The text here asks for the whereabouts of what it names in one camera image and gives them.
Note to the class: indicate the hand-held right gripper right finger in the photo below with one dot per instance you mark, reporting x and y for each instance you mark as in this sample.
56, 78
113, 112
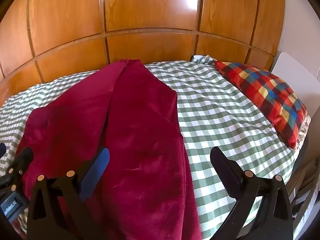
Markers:
225, 166

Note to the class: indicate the green checked bed sheet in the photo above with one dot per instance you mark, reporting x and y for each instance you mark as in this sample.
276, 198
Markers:
220, 110

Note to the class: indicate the red plaid pillow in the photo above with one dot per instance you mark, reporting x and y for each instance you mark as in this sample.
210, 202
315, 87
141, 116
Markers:
267, 95

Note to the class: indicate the floral pillow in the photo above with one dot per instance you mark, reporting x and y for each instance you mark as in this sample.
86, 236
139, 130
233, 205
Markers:
303, 131

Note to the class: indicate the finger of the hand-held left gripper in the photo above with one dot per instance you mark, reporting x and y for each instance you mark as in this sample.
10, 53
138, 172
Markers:
2, 149
23, 156

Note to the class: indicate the white headboard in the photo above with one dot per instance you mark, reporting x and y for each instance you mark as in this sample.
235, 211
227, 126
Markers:
293, 72

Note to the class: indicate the dark red velvet garment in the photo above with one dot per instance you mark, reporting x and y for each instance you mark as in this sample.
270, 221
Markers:
140, 130

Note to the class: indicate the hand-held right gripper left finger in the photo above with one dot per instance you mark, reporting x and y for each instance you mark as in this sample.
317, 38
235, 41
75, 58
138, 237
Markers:
95, 173

